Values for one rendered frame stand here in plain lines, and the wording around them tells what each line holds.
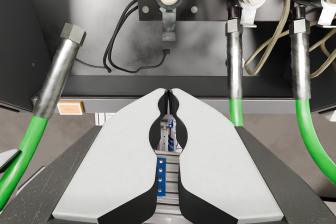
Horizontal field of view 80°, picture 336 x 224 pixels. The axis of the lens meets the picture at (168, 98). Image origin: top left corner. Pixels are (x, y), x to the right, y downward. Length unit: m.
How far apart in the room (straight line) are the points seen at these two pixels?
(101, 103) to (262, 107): 0.37
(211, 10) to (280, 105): 0.27
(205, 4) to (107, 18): 0.26
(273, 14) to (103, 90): 0.38
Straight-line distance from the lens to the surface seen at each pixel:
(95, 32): 0.54
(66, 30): 0.23
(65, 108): 0.50
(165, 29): 0.23
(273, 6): 0.39
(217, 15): 0.36
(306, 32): 0.30
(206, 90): 0.49
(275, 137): 2.02
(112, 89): 0.50
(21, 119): 2.08
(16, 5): 0.55
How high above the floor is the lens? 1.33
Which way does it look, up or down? 59 degrees down
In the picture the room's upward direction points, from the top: 179 degrees counter-clockwise
